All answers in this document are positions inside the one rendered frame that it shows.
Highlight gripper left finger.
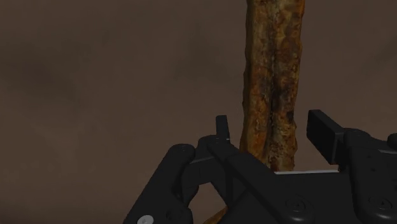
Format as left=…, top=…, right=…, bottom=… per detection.
left=123, top=115, right=293, bottom=224

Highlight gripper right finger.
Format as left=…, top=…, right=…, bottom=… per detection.
left=306, top=109, right=397, bottom=224

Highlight long brown crusty bread loaf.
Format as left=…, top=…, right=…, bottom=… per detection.
left=203, top=0, right=306, bottom=224

